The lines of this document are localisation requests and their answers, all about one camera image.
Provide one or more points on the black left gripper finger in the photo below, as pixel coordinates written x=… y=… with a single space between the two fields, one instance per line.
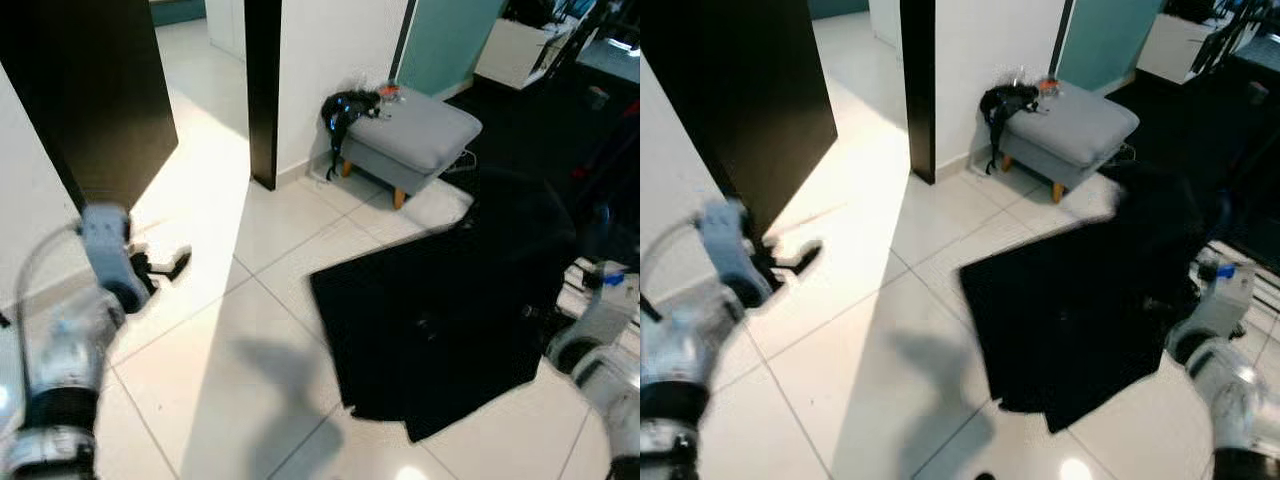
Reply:
x=812 y=252
x=162 y=277
x=182 y=260
x=787 y=274

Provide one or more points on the plain dark navy garment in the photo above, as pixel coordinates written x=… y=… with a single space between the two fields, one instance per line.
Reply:
x=440 y=320
x=1080 y=310

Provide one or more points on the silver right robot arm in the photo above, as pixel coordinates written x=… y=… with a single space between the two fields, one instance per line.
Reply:
x=1230 y=390
x=600 y=370

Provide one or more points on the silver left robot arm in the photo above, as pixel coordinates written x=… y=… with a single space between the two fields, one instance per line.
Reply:
x=60 y=350
x=680 y=360

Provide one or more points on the small orange pack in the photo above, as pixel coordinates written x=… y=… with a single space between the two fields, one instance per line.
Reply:
x=1049 y=87
x=390 y=93

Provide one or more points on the grey padded ottoman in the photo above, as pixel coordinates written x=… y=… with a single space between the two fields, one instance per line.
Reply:
x=1075 y=125
x=415 y=130

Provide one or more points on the white cabinet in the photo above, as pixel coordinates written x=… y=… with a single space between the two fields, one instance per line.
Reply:
x=1175 y=45
x=515 y=55

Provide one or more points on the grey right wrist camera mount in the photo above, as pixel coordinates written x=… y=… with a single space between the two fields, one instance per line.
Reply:
x=1225 y=310
x=605 y=315

